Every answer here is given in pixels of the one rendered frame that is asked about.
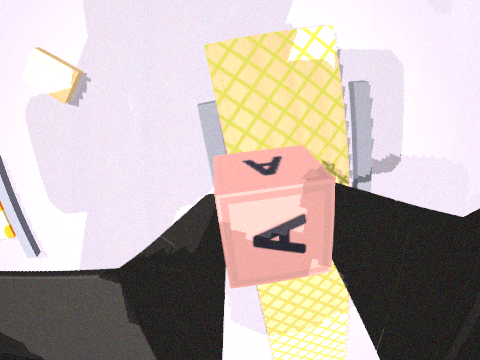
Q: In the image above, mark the yellow strip with crosshatch pattern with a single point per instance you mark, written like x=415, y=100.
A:
x=273, y=91

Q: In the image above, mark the pink cube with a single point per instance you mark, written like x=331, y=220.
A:
x=277, y=214

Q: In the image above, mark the yellow flat strip with orange spots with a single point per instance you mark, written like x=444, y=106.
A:
x=5, y=227

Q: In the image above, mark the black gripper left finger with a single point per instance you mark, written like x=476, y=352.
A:
x=167, y=303

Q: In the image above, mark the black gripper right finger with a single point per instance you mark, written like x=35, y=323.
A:
x=413, y=273

